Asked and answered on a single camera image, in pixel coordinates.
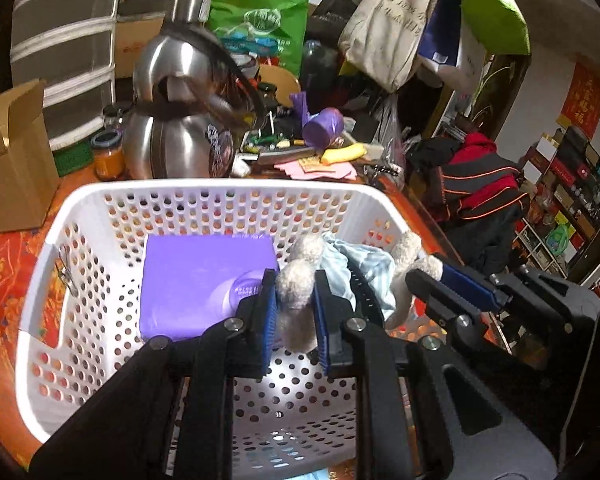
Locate red wall scroll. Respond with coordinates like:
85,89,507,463
556,55,600,140

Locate white shelf with items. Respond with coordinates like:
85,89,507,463
510,126,600,283

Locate red black jacket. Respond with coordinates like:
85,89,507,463
406,131,530,275

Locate purple tissue pack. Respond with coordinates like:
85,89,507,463
138,234,278,340

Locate purple plastic cup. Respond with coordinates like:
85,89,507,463
289,91,344,151

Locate white perforated plastic basket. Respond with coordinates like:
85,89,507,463
15,179,460,479

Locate lime green bag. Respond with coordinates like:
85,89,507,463
460,0,531,55

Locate beige canvas tote bag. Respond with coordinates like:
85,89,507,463
338,0,437,93

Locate yellow banana-shaped object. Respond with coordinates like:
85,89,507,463
321,143,367,166

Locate grey stacked drawer unit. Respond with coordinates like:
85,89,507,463
10,0,119,151

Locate white plush toy blue clothes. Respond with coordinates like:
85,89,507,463
276,231,443,353

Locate stainless steel kettle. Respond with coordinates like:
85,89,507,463
122,0,266,180

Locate green shopping bag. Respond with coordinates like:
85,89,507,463
207,0,309,77

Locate brown cardboard box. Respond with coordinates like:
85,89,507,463
0,79,59,233

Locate navy white tote bag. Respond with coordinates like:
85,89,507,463
418,0,486,94

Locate wooden chair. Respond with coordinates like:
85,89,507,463
259,64,301,107

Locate orange jam jar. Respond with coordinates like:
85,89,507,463
90,129,125,181

